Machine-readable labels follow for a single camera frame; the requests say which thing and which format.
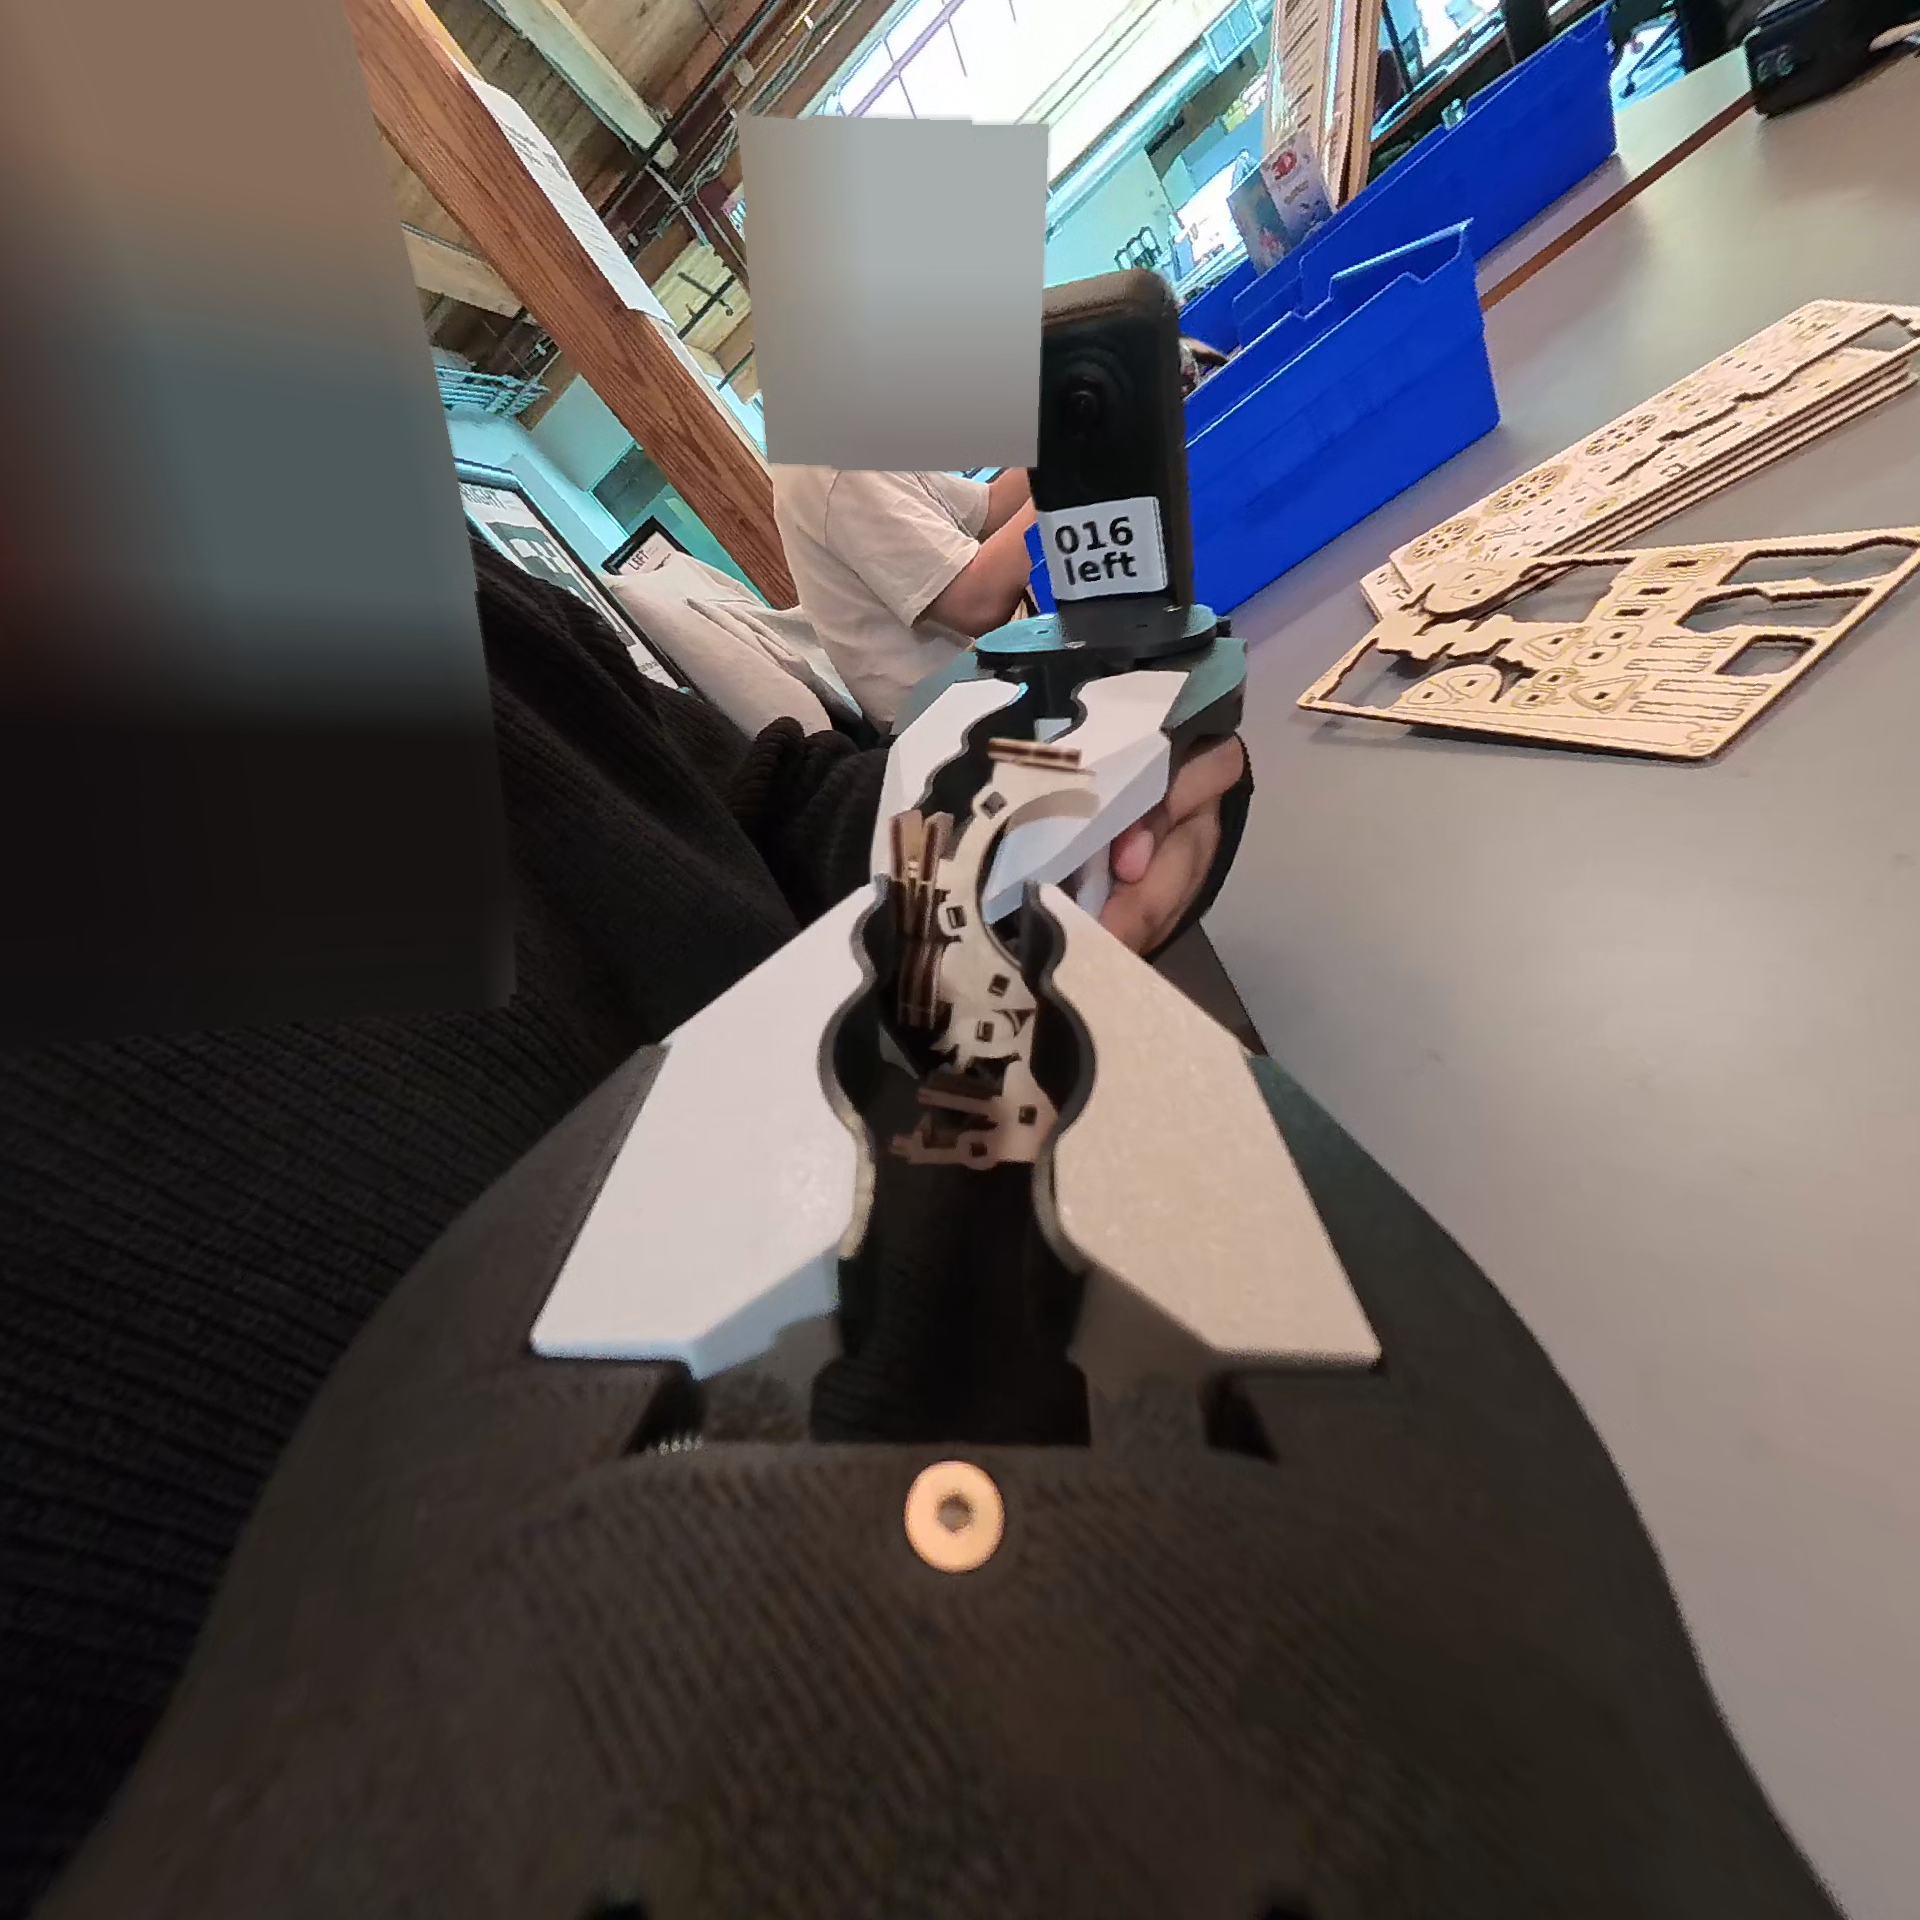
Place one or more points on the person's left forearm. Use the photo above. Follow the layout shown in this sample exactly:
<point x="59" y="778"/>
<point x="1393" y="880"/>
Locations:
<point x="672" y="842"/>

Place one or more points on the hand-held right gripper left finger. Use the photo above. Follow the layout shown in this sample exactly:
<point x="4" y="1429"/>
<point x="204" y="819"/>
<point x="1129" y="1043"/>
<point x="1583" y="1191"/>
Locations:
<point x="702" y="1183"/>

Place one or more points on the black framed sign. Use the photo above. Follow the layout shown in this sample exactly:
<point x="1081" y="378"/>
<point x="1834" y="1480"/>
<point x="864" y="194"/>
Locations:
<point x="546" y="564"/>

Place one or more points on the grey desk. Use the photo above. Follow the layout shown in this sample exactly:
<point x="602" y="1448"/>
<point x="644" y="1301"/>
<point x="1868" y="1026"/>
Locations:
<point x="1575" y="1046"/>

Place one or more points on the stack of wooden sheets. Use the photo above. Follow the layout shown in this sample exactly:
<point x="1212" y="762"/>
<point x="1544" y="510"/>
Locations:
<point x="1676" y="435"/>

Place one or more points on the blue plastic bin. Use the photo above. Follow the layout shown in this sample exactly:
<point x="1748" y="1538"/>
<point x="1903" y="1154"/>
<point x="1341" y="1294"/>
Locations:
<point x="1323" y="409"/>
<point x="1499" y="133"/>

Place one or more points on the person's left hand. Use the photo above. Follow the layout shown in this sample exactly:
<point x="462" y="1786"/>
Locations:
<point x="1180" y="868"/>

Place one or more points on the punched wooden kit sheet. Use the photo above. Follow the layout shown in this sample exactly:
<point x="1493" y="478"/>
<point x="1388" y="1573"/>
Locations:
<point x="1589" y="675"/>

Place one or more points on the upright wooden board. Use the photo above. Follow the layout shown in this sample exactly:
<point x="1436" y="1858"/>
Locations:
<point x="1329" y="73"/>

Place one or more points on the brown wooden beam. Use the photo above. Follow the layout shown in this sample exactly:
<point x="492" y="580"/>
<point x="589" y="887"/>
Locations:
<point x="602" y="348"/>

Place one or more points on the small wooden model piece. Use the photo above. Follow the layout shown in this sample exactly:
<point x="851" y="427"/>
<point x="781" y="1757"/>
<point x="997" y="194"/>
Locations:
<point x="977" y="962"/>

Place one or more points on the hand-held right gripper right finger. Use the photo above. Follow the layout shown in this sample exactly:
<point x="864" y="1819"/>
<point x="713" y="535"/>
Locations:
<point x="1212" y="1183"/>

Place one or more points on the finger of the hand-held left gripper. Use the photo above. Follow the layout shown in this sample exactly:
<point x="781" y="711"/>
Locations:
<point x="922" y="751"/>
<point x="1109" y="780"/>

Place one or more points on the colourful toy box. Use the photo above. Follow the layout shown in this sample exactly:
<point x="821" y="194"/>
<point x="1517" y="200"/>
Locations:
<point x="1279" y="194"/>

